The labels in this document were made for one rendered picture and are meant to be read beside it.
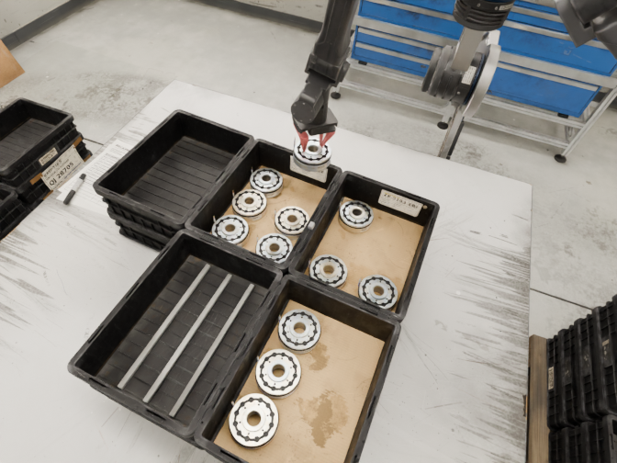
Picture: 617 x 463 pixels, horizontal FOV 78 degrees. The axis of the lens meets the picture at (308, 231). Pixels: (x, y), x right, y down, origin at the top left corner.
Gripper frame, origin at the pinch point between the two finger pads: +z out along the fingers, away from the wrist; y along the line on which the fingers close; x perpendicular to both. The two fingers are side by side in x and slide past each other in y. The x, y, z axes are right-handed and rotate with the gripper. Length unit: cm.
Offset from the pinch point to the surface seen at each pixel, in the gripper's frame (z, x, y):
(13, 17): 85, 294, -129
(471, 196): 35, -6, 65
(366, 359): 22, -51, -4
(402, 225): 22.3, -18.1, 24.3
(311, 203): 22.1, -1.5, 0.8
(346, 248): 22.2, -20.4, 4.4
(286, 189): 22.0, 6.3, -4.7
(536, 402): 91, -74, 76
